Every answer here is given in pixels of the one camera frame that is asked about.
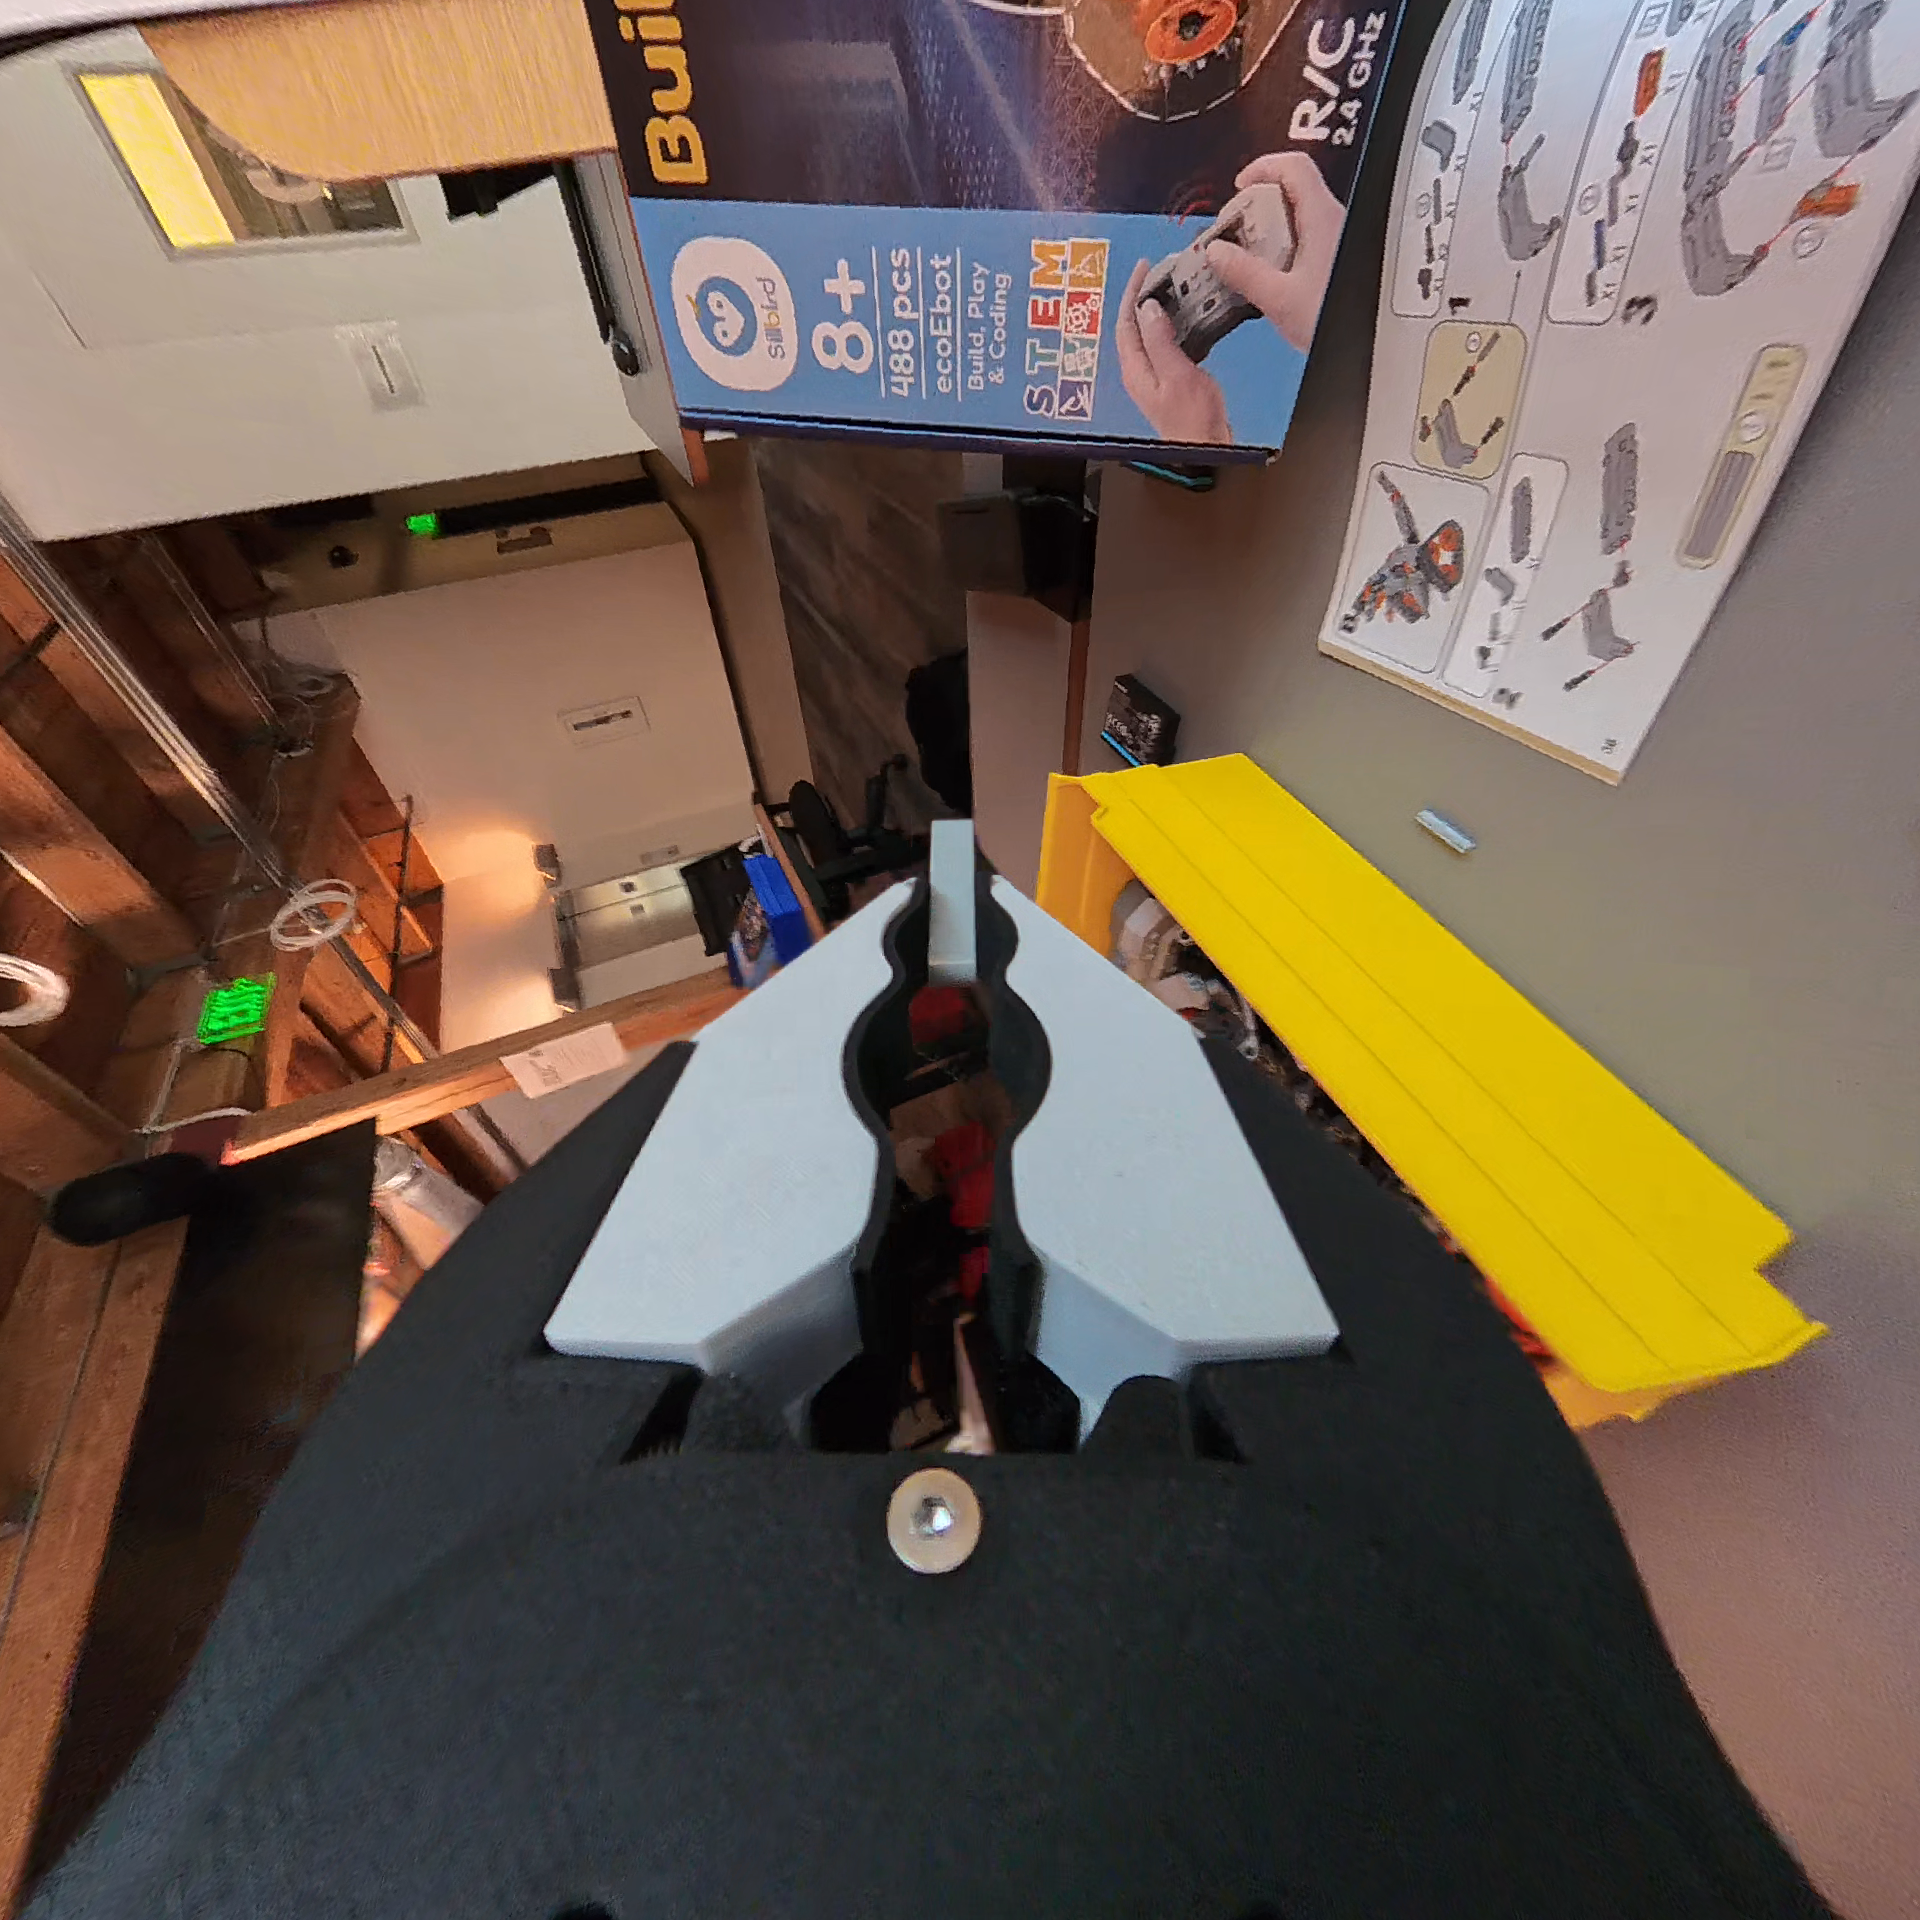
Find grey desk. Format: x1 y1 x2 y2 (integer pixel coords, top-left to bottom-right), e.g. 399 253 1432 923
1056 0 1920 1920

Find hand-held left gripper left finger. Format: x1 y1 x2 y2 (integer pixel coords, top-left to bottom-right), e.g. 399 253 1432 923
544 879 924 1453

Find open instruction booklet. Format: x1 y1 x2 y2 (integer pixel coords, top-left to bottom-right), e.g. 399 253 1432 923
1316 0 1920 787

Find small grey toy brick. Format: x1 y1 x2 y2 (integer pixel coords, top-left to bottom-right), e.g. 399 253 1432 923
928 820 984 986

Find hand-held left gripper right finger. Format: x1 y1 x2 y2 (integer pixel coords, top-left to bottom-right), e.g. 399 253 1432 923
975 872 1341 1453

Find blue toy robot kit box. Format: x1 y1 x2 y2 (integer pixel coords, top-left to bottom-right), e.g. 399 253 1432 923
585 0 1412 460

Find yellow plastic bin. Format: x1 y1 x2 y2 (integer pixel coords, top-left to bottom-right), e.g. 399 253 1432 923
1036 754 1829 1427

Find small black box blue stripe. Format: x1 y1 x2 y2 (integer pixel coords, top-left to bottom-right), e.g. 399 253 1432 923
1098 672 1182 767

